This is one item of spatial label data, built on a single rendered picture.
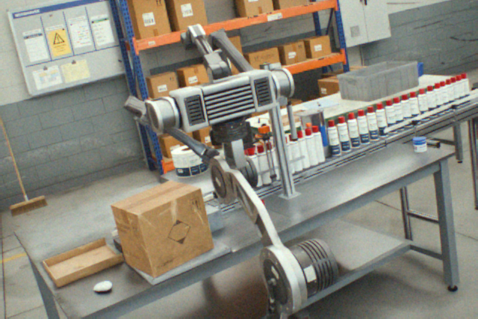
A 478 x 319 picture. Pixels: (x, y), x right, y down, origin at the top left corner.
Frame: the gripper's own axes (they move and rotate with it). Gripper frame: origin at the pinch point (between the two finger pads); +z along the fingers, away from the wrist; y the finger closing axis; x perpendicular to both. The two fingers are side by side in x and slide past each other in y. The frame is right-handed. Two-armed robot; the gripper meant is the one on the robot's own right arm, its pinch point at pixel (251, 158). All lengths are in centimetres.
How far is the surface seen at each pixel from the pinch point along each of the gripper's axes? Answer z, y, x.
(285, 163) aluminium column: 0.9, -6.2, 22.3
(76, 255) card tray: 19, 98, -6
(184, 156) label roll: 1, 16, -48
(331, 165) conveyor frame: 15.1, -41.9, 11.6
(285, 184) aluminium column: 11.6, -3.9, 22.5
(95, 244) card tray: 17, 88, -6
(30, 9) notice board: -117, 7, -436
